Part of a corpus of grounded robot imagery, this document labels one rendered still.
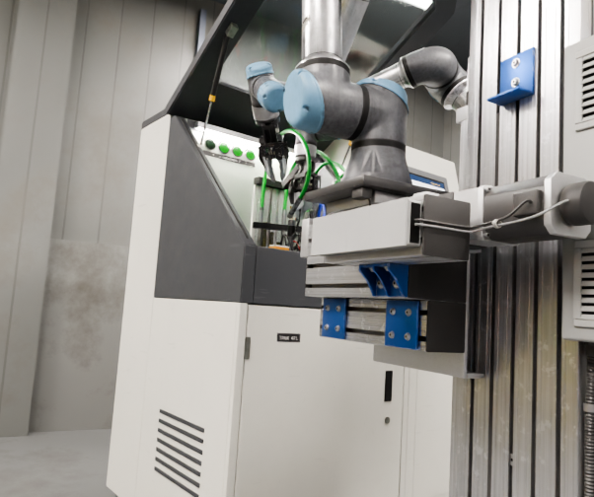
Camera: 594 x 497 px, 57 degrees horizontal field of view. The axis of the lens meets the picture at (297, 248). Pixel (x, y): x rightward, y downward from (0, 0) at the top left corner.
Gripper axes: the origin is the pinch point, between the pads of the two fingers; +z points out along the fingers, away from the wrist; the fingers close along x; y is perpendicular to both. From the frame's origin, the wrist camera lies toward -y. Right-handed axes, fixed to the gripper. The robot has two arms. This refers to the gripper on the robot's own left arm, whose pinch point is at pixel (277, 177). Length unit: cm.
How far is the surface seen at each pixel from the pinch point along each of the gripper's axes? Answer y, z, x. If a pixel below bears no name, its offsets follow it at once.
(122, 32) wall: -216, -14, -88
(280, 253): 26.0, 11.8, -2.2
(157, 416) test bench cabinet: 33, 63, -51
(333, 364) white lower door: 37, 47, 8
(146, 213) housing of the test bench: -29, 20, -52
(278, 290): 32.4, 19.7, -4.3
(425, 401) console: 28, 81, 39
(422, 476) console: 44, 100, 33
